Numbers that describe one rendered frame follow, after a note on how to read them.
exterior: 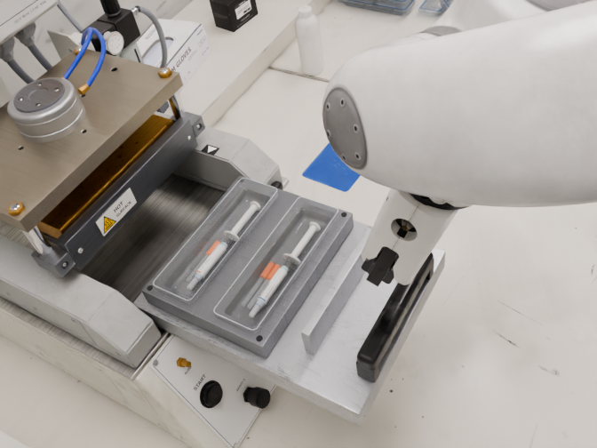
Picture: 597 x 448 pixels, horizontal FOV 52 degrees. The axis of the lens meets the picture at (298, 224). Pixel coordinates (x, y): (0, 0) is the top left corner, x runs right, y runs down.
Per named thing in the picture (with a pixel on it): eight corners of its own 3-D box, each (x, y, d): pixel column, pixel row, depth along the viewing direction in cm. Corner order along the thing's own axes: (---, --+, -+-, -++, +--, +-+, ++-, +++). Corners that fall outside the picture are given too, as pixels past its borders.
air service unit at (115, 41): (90, 108, 98) (50, 26, 87) (147, 59, 106) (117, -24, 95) (114, 116, 96) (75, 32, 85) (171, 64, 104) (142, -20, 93)
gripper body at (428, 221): (468, 231, 42) (415, 300, 51) (514, 137, 47) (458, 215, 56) (371, 177, 43) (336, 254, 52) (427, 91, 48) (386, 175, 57)
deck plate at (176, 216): (-101, 252, 90) (-106, 247, 89) (66, 109, 108) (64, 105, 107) (133, 382, 70) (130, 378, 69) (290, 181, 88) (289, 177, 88)
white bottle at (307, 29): (324, 75, 134) (317, 13, 123) (301, 77, 134) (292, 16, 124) (323, 61, 137) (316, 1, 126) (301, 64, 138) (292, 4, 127)
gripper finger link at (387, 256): (372, 297, 49) (382, 278, 55) (421, 214, 47) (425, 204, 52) (360, 290, 49) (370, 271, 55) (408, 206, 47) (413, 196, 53)
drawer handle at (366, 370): (356, 375, 62) (354, 356, 59) (417, 267, 70) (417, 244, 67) (375, 384, 61) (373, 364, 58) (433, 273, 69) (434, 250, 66)
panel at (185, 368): (233, 452, 80) (147, 364, 71) (340, 282, 96) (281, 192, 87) (242, 456, 79) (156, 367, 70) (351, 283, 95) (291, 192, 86)
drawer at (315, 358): (141, 322, 74) (118, 284, 69) (242, 199, 86) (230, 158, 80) (361, 430, 62) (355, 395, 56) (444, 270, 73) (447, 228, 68)
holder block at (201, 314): (147, 302, 71) (140, 290, 69) (242, 188, 82) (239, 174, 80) (266, 359, 64) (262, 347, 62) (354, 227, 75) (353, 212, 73)
